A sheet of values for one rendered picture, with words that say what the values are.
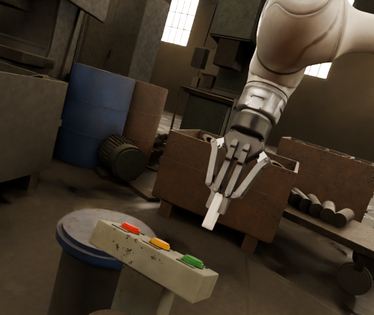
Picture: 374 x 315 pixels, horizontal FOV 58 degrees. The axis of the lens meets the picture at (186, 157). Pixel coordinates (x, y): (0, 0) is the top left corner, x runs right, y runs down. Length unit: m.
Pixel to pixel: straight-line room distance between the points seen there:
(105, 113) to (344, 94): 9.64
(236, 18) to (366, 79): 7.43
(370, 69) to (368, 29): 11.37
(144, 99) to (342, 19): 2.98
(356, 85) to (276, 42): 11.35
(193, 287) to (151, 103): 2.98
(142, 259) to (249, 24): 4.51
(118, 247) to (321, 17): 0.51
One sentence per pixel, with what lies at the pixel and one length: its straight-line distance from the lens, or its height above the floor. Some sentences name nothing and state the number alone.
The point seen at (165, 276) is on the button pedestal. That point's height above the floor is 0.59.
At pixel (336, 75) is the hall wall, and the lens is 11.96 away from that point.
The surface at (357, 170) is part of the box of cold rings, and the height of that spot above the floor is 0.65.
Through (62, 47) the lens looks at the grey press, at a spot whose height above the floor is 0.98.
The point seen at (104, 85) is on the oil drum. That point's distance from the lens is 3.04.
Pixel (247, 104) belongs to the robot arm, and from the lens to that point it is 0.66.
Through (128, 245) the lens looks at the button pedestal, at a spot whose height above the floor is 0.60.
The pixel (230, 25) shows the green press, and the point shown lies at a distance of 5.10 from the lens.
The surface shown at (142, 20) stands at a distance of 4.60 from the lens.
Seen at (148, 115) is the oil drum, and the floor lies 0.57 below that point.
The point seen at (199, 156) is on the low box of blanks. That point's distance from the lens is 2.34.
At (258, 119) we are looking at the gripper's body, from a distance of 0.66.
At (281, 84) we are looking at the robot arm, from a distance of 0.68.
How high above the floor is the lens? 0.90
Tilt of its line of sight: 10 degrees down
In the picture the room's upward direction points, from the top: 17 degrees clockwise
